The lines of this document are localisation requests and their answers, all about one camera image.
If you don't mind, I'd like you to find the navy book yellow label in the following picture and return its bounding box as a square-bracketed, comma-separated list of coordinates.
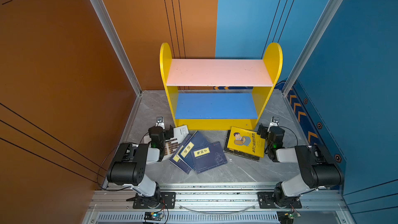
[170, 134, 192, 174]
[191, 142, 228, 174]
[178, 131, 209, 170]

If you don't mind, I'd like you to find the navy book front yellow label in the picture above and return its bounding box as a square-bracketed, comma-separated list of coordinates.
[191, 142, 228, 174]

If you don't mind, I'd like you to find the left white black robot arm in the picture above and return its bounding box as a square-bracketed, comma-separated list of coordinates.
[106, 126, 174, 208]

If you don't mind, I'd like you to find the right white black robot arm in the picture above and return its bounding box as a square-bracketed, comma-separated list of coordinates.
[257, 125, 344, 208]

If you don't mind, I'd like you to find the white brown patterned booklet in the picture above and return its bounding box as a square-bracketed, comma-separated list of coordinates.
[144, 125, 189, 164]

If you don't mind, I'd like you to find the yellow cartoon cover book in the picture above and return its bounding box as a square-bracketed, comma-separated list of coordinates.
[227, 127, 266, 158]

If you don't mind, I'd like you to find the navy book bottom yellow label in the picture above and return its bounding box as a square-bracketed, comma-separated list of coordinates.
[170, 134, 192, 174]

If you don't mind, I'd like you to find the dark book under yellow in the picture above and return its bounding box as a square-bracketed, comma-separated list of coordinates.
[223, 130, 260, 162]

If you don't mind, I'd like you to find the yellow pink blue bookshelf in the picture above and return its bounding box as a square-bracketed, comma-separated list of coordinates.
[160, 43, 283, 131]

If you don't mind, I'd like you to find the left green circuit board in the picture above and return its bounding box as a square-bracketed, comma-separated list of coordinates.
[144, 212, 165, 223]

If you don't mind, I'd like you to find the right small circuit board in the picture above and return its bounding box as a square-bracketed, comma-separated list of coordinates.
[277, 212, 301, 224]

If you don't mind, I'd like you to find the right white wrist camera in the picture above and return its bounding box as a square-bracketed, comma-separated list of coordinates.
[269, 116, 279, 128]

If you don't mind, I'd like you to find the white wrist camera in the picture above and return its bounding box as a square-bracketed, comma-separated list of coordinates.
[269, 116, 279, 128]
[155, 116, 165, 129]

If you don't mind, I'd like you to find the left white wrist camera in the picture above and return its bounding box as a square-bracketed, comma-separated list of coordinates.
[155, 116, 165, 129]

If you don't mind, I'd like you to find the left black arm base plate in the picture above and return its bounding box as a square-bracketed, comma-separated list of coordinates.
[133, 191, 176, 209]

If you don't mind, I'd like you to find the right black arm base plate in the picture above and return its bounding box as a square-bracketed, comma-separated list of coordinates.
[257, 191, 302, 209]

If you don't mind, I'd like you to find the aluminium rail frame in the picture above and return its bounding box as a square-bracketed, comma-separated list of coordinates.
[83, 182, 354, 224]

